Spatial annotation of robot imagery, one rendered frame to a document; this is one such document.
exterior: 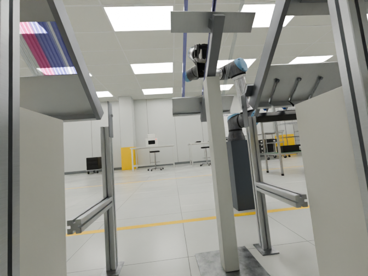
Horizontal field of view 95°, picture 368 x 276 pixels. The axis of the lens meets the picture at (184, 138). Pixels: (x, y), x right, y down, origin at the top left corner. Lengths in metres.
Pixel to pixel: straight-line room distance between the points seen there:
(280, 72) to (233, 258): 0.83
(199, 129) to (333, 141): 7.14
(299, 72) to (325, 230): 0.67
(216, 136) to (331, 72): 0.66
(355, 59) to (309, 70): 0.54
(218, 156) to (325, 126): 0.36
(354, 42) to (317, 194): 0.40
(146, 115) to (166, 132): 1.14
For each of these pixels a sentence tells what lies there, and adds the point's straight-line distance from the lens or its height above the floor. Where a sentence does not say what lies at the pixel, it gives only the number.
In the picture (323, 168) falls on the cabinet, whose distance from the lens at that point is 0.63.
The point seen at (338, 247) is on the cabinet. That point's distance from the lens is 0.69.
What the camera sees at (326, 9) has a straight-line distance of 0.97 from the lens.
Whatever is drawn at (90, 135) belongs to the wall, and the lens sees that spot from 8.26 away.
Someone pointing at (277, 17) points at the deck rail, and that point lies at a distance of 0.84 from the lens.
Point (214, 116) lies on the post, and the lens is 0.73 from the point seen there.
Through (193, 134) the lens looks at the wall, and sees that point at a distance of 7.54.
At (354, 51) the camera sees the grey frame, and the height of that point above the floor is 0.67.
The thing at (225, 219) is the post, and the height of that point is 0.21.
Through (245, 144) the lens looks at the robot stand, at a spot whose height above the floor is 0.51.
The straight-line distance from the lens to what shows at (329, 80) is 1.15.
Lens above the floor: 0.49
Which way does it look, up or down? 5 degrees up
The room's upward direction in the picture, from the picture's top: 5 degrees counter-clockwise
